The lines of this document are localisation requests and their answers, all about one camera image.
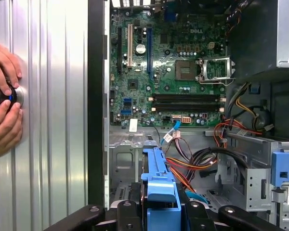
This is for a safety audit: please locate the grey power supply unit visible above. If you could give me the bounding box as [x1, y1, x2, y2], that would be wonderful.
[227, 0, 289, 81]

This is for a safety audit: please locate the CPU socket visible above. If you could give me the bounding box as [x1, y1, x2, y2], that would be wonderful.
[174, 59, 198, 82]

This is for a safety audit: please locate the white expansion slot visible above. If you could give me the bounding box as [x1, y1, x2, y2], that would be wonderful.
[127, 23, 133, 68]

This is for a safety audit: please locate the blue data wire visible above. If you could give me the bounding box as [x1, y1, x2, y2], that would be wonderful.
[184, 190, 209, 206]

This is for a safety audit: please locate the short blue labelled wire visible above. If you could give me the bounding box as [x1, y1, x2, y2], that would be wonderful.
[158, 115, 184, 146]

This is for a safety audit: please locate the grey metal drive cage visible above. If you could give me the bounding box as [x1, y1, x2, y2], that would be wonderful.
[215, 134, 289, 231]

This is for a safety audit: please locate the hard disk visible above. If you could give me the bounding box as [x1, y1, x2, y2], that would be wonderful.
[140, 146, 191, 231]

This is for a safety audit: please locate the thin metal locking lever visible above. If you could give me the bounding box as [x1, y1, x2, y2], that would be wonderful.
[198, 77, 236, 87]

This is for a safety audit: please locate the yellow wire bundle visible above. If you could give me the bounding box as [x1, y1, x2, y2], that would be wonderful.
[235, 83, 275, 133]

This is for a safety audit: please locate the blue plastic drive bracket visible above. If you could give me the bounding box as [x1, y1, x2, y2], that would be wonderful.
[271, 148, 289, 186]

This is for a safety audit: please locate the black open PC case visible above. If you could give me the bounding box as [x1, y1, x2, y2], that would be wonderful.
[88, 0, 289, 231]

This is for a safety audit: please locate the person's left hand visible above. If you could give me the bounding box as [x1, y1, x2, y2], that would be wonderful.
[0, 40, 23, 96]

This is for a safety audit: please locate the metal socket cover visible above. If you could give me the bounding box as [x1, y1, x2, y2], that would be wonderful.
[196, 55, 233, 84]

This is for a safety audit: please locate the black expansion slot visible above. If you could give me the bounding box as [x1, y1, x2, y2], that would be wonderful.
[117, 26, 123, 75]

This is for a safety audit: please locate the silver coin battery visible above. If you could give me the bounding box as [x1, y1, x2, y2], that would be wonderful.
[135, 43, 147, 55]

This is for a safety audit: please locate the orange black wire bundle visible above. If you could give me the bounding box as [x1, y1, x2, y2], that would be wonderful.
[165, 119, 264, 193]

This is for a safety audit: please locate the black RAM slot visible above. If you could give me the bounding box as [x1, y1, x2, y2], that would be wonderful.
[151, 103, 226, 114]
[148, 92, 227, 103]

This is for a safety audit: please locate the grey metal disk bay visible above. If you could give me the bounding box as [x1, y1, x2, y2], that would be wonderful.
[109, 134, 159, 207]

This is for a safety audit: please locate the blue expansion slot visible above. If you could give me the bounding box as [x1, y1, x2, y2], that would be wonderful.
[146, 26, 153, 76]

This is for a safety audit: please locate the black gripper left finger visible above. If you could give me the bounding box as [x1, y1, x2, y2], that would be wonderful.
[43, 181, 146, 231]

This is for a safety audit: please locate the green motherboard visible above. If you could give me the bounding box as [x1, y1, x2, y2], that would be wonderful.
[109, 8, 229, 128]

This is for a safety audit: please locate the person's right hand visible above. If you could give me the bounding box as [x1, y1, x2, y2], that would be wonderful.
[0, 99, 24, 161]

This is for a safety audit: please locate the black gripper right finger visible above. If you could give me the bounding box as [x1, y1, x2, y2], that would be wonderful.
[177, 186, 284, 231]

